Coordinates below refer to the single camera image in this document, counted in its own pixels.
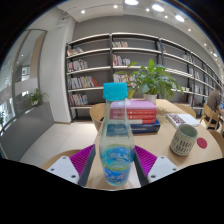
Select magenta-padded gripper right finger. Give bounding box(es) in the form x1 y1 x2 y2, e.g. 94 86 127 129
133 144 181 188

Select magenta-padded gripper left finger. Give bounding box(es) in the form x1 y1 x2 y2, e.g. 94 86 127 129
45 143 98 188

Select clear blue-capped water bottle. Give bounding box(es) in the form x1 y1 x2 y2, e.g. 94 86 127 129
98 82 136 187

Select cream patterned ceramic cup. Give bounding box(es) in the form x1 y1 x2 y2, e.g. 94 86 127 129
169 123 199 157

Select flat round red coaster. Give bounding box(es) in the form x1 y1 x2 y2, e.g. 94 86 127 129
196 137 208 150

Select white book with patterned cover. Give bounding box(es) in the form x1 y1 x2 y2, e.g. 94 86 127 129
165 113 201 129

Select red book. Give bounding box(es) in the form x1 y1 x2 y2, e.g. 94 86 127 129
110 109 158 117
110 114 158 125

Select small potted floor plant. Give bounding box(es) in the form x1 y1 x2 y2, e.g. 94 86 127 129
28 88 49 108

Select person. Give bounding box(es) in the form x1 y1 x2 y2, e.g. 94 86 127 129
206 84 224 116

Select green potted table plant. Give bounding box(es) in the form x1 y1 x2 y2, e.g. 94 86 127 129
116 59 184 105

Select round ceiling lights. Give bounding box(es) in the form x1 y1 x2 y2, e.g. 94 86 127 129
79 0 219 58

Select grey wall shelf unit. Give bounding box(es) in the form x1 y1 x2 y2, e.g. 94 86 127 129
64 32 224 123

